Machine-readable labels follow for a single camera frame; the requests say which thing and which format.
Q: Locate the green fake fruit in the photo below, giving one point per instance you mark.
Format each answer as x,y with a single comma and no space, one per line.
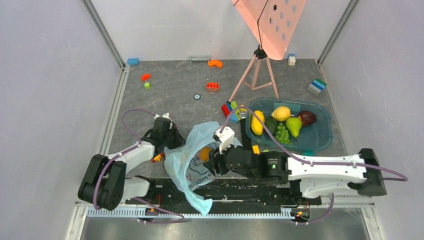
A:
293,125

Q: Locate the white toothed rail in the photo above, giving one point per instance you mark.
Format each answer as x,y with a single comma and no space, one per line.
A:
142,213

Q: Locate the yellow toy brick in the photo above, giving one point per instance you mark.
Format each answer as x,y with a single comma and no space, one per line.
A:
256,149

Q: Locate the teal plastic bin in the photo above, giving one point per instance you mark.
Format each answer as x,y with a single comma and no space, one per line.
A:
312,138

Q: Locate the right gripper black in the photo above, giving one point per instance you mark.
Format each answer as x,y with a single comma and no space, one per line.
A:
218,162

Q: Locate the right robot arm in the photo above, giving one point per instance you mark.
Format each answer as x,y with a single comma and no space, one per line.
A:
309,177

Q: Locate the orange flat toy brick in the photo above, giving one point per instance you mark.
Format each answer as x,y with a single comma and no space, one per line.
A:
212,86

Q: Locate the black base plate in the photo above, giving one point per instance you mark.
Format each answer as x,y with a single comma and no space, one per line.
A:
229,196

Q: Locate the yellow fake lemon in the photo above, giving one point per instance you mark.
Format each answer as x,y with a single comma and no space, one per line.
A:
281,113

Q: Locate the blue toy brick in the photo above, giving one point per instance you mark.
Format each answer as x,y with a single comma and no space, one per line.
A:
133,61

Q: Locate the yellow fake fruit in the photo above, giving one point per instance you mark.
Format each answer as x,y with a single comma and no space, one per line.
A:
256,123

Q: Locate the red curved toy piece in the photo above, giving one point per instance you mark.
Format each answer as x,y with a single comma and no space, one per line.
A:
145,77

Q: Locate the stacked grey blue green bricks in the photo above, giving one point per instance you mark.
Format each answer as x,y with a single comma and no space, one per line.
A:
316,86

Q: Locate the green fake grapes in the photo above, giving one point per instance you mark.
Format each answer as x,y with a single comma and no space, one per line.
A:
282,134

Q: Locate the pink perforated board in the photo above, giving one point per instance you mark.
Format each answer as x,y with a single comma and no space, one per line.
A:
272,22

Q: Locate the pink wooden tripod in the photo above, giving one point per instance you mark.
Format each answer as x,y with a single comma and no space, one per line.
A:
258,56

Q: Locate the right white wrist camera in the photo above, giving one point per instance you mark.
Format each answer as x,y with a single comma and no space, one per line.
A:
224,135

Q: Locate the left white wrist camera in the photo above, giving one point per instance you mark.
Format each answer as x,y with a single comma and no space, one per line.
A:
163,117

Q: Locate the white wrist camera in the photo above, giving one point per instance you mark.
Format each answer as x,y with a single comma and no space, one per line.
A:
224,135
163,117

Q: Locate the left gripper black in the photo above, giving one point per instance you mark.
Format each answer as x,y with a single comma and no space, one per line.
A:
179,140

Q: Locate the black toy brick strip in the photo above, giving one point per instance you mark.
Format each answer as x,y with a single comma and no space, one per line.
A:
246,141

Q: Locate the light blue plastic bag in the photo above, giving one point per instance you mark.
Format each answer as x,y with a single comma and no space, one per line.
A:
185,168

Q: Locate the white blue small brick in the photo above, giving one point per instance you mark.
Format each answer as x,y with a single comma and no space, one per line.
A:
291,59

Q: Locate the small green cube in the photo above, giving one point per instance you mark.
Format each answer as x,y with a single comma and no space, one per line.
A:
147,85

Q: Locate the green fake avocado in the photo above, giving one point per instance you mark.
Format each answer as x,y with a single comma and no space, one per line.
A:
271,123

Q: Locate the orange yellow toy car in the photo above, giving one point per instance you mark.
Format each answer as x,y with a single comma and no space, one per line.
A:
158,158

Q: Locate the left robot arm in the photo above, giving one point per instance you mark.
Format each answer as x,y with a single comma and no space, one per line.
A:
105,184

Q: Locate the orange curved toy piece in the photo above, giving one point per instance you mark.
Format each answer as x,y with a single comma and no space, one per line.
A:
215,63

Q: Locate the dark red fake apple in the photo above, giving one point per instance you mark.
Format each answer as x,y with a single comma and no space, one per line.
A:
307,118

